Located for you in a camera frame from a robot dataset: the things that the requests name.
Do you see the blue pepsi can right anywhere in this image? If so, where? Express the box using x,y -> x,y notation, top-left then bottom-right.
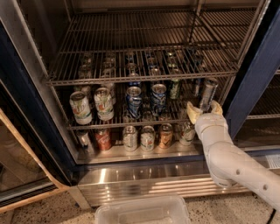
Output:
150,84 -> 166,116

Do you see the blue pepsi can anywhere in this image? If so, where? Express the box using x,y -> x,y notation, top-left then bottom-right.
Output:
126,87 -> 142,119
150,84 -> 166,116

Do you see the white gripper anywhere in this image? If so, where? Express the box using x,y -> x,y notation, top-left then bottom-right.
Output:
186,100 -> 229,146

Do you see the wire fridge shelf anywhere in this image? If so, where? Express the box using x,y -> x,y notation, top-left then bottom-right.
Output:
55,76 -> 231,131
46,8 -> 255,86

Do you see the silver blue can bottom left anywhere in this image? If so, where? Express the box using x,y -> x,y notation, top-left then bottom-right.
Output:
76,129 -> 94,153

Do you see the black cable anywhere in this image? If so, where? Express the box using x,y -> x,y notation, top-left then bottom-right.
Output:
265,208 -> 278,224

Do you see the white orange soda can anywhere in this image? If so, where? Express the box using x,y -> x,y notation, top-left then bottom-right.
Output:
94,87 -> 114,121

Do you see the white green can bottom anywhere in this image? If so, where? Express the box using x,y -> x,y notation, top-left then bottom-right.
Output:
140,126 -> 155,152

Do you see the blue pepsi can left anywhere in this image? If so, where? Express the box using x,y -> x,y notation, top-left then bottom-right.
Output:
126,87 -> 142,119

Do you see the clear plastic bin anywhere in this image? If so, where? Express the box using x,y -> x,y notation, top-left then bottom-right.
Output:
94,195 -> 191,224

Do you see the silver redbull can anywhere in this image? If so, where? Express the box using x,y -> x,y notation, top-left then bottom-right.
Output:
199,78 -> 218,112

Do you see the green soda can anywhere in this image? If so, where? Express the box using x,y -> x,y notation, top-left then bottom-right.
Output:
169,79 -> 181,100

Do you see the white can bottom right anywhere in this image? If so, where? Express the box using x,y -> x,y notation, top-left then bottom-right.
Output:
179,122 -> 195,146

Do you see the glass fridge door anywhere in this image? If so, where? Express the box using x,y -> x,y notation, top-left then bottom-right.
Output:
0,81 -> 69,214

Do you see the red soda can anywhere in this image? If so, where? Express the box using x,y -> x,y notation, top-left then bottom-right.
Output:
94,129 -> 111,151

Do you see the white green 7up can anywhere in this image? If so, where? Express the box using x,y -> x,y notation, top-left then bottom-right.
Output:
69,91 -> 92,125

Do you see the silver soda can bottom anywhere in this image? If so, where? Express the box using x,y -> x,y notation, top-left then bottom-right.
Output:
122,125 -> 137,151

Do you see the orange brown can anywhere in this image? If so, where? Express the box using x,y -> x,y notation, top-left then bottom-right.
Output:
158,123 -> 172,149

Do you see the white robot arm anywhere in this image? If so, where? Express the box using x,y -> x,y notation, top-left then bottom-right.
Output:
186,101 -> 280,211

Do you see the stainless steel display fridge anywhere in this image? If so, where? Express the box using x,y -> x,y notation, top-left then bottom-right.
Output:
0,0 -> 280,207

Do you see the upper wire fridge shelf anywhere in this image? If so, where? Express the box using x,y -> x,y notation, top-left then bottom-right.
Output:
46,8 -> 255,86

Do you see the middle wire fridge shelf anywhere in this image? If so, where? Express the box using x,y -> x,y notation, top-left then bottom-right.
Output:
55,76 -> 231,131

